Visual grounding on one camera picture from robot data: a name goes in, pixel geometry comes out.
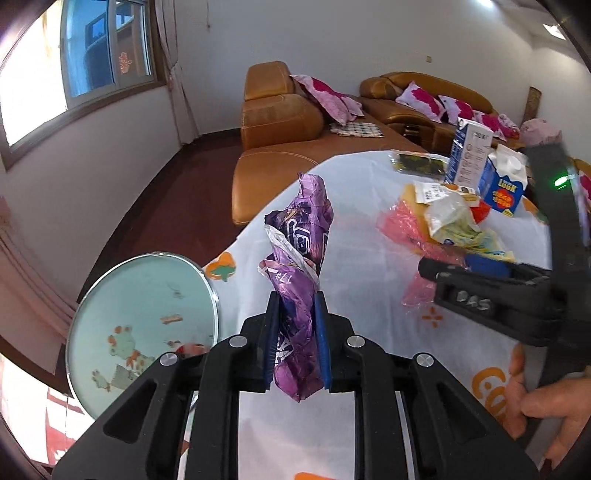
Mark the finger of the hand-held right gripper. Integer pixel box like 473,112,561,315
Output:
418,254,553,284
434,275,562,348

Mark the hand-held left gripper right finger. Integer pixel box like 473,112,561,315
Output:
316,292,542,480

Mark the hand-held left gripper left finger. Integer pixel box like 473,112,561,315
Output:
53,291,283,480

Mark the clear plastic bag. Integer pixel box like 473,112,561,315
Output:
424,191,516,264

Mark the red foil wrapper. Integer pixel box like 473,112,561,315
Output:
174,342,209,360

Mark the purple foil wrapper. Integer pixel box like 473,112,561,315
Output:
259,173,334,402

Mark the red plastic bag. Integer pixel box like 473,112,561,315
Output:
376,200,468,308

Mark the tan packet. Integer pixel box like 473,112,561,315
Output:
399,181,481,206

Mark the teal bin with metal rim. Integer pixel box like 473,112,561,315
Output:
65,251,219,421

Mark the person's right hand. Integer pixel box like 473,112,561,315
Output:
505,344,591,467

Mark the white tablecloth with orange print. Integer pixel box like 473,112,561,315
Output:
178,150,555,480

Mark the blue and white milk carton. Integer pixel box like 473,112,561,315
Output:
480,144,529,218

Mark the white and blue tall box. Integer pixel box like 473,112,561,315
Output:
444,117,495,190

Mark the dark seaweed packet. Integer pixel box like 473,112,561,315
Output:
390,150,451,177

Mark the pink cloth cover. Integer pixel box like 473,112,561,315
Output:
521,119,562,149

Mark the pink floral cloth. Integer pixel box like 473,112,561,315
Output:
496,113,520,139

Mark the pink floral pillow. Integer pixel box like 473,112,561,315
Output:
438,95,476,125
471,110,504,139
396,82,447,123
290,74,365,126

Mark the brown standing panel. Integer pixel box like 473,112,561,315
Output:
526,87,544,123

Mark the orange leather long sofa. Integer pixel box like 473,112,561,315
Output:
360,71,500,149

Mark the checkered cloth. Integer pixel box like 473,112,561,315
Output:
329,121,384,138

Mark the orange leather chaise sofa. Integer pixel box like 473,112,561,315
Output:
231,61,426,227

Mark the pink curtain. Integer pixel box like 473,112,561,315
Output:
0,198,80,361

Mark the pale tied curtain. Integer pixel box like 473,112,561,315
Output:
154,0,202,140

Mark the sliding glass window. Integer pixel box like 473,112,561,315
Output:
0,0,167,171

